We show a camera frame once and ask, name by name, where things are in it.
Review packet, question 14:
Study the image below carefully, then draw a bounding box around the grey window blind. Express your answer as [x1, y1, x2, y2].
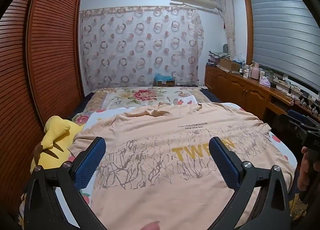
[249, 0, 320, 95]

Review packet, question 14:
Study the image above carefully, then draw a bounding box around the pink thermos jug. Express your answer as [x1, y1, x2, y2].
[250, 62, 260, 79]

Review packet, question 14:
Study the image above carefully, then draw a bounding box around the beige printed t-shirt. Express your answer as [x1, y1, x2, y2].
[69, 102, 295, 230]

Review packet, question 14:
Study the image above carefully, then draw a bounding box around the open flat cardboard box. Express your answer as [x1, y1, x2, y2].
[216, 59, 242, 72]

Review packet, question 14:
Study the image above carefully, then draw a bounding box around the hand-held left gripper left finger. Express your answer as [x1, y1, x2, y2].
[24, 137, 110, 230]

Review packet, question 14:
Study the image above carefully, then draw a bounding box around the ring patterned sheer curtain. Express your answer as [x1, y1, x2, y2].
[79, 6, 204, 90]

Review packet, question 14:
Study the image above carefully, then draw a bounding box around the brown slatted wooden wardrobe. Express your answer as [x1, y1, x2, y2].
[0, 0, 84, 220]

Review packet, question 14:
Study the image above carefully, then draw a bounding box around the floral blanket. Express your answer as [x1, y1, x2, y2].
[72, 86, 200, 125]

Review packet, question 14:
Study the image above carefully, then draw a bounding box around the person's right hand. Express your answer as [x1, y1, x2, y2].
[297, 146, 312, 189]

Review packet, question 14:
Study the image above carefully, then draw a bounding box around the person's left hand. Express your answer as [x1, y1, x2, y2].
[142, 221, 161, 230]

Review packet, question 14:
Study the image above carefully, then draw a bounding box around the long wooden cabinet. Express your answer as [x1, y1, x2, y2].
[204, 64, 320, 125]

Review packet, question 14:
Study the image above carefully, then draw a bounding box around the blue plastic bag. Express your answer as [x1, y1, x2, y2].
[154, 72, 175, 82]

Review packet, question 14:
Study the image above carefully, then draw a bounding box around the yellow plush toy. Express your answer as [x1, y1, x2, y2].
[21, 116, 87, 200]

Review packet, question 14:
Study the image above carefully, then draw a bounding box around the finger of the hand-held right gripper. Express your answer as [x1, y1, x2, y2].
[287, 109, 320, 127]
[282, 114, 313, 135]

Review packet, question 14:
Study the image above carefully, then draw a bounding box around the small cardboard box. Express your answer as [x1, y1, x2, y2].
[154, 79, 175, 87]

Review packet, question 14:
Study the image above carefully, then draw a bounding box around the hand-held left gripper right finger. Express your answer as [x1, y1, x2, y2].
[208, 137, 292, 230]

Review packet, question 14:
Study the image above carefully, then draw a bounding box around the tied cream window curtain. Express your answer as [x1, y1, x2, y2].
[219, 0, 237, 55]

